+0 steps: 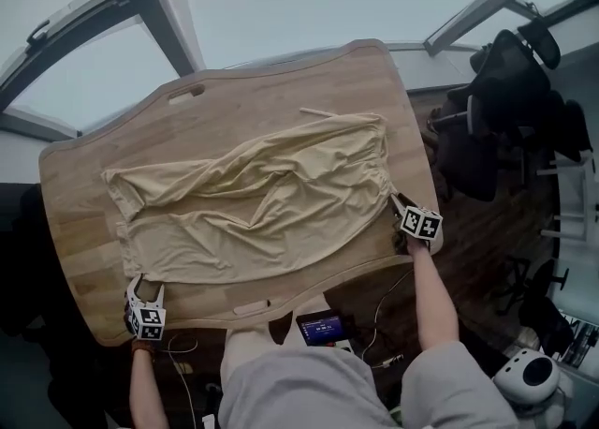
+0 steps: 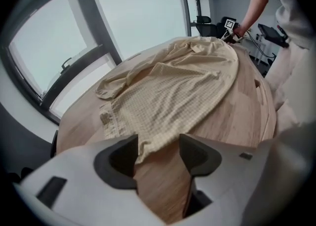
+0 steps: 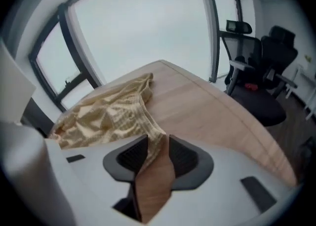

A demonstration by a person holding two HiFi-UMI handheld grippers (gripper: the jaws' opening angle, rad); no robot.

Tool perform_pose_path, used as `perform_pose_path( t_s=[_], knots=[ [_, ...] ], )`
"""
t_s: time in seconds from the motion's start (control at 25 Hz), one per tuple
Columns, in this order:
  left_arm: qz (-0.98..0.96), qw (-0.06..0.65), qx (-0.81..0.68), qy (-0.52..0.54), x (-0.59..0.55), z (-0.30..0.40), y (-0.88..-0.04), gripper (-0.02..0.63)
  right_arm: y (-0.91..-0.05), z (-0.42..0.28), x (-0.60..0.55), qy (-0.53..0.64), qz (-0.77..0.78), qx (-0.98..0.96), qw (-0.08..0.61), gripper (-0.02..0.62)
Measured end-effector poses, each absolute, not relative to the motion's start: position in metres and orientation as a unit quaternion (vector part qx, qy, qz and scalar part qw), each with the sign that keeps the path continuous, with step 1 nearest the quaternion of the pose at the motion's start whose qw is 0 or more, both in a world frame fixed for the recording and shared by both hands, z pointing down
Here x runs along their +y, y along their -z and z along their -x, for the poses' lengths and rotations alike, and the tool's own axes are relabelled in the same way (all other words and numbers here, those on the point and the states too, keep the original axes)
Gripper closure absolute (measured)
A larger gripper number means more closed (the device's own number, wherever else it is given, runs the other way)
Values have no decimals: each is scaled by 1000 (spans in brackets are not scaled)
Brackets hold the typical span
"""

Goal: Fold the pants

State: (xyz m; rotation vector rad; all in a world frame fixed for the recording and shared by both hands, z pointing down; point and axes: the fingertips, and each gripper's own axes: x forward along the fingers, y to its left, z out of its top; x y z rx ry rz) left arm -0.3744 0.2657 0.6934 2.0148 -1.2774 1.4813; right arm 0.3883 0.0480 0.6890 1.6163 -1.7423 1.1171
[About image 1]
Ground black window handle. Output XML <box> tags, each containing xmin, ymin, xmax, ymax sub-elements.
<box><xmin>26</xmin><ymin>19</ymin><xmax>51</xmax><ymax>47</ymax></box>

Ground person's left forearm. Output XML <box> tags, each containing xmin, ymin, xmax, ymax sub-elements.
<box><xmin>128</xmin><ymin>349</ymin><xmax>169</xmax><ymax>429</ymax></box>

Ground person's beige trousers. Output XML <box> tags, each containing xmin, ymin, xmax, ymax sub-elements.
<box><xmin>219</xmin><ymin>309</ymin><xmax>300</xmax><ymax>381</ymax></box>

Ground beige cloth garment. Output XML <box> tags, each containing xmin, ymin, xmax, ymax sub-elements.
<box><xmin>100</xmin><ymin>111</ymin><xmax>393</xmax><ymax>286</ymax></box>

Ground white dome-shaped device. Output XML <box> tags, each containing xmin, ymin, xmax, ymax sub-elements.
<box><xmin>491</xmin><ymin>348</ymin><xmax>562</xmax><ymax>407</ymax></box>

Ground thin gripper cable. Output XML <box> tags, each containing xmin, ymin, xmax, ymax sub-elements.
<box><xmin>167</xmin><ymin>333</ymin><xmax>200</xmax><ymax>419</ymax></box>
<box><xmin>362</xmin><ymin>270</ymin><xmax>416</xmax><ymax>370</ymax></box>

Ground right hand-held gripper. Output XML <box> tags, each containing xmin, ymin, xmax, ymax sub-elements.
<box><xmin>389</xmin><ymin>192</ymin><xmax>444</xmax><ymax>242</ymax></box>

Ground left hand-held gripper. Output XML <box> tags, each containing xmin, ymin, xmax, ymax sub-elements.
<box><xmin>123</xmin><ymin>274</ymin><xmax>168</xmax><ymax>342</ymax></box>

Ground black-framed hinged window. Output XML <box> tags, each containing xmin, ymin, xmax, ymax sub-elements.
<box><xmin>0</xmin><ymin>0</ymin><xmax>207</xmax><ymax>138</ymax></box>

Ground small blue-screen monitor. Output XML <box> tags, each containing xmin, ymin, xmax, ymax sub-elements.
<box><xmin>296</xmin><ymin>308</ymin><xmax>350</xmax><ymax>348</ymax></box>

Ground person's grey shirt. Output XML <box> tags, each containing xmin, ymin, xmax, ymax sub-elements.
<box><xmin>217</xmin><ymin>340</ymin><xmax>520</xmax><ymax>429</ymax></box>

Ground person's right forearm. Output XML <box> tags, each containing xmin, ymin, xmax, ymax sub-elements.
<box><xmin>406</xmin><ymin>246</ymin><xmax>462</xmax><ymax>353</ymax></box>

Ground person's right hand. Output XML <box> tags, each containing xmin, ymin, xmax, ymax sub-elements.
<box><xmin>390</xmin><ymin>229</ymin><xmax>431</xmax><ymax>256</ymax></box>

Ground black mesh headrest office chair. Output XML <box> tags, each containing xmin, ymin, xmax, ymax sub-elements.
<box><xmin>428</xmin><ymin>19</ymin><xmax>562</xmax><ymax>203</ymax></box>

